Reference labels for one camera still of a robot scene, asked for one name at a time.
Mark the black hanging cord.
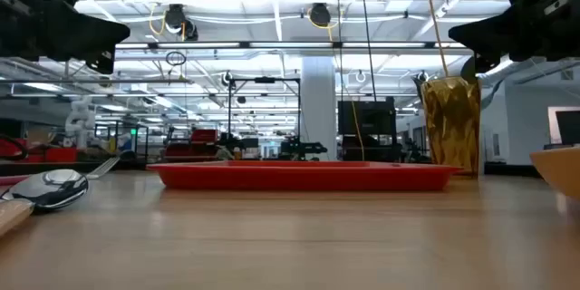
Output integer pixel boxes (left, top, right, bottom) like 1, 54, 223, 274
359, 0, 378, 102

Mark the amber faceted plastic cup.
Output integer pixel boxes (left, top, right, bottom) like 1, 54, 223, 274
420, 75, 482, 178

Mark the orange plate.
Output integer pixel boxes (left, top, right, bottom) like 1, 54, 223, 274
528, 146, 580, 200

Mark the black cabinet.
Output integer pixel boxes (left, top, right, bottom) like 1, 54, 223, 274
337, 97, 403, 162

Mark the black metal frame rig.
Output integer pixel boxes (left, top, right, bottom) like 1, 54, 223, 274
226, 76, 303, 160

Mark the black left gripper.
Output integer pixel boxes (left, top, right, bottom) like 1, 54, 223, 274
0, 0, 131, 75

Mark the metal spoon with wooden handle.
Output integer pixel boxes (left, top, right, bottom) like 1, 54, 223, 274
0, 168, 90, 239

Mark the red storage bin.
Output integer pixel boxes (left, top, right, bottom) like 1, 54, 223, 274
15, 138, 79, 164

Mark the black ceiling cable reel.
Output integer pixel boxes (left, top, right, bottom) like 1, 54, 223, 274
163, 3, 199, 43
308, 3, 333, 29

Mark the yellow hanging cord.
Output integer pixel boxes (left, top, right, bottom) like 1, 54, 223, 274
420, 0, 450, 78

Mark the dark monitor with white frame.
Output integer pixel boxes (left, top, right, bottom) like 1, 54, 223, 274
546, 106, 580, 146

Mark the black shelf frame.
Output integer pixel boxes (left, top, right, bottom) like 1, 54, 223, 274
93, 121, 150, 162

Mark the red plastic tray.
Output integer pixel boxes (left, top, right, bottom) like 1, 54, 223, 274
145, 159, 463, 192

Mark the black cable loop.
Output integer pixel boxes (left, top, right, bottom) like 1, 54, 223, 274
0, 133, 31, 162

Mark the red tool cart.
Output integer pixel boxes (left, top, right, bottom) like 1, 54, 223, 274
162, 129, 219, 162

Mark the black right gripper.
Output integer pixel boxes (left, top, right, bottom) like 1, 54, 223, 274
448, 0, 580, 74

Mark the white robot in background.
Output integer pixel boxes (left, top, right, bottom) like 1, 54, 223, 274
65, 94, 97, 150

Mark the white column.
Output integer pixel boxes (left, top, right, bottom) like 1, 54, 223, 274
301, 56, 339, 161

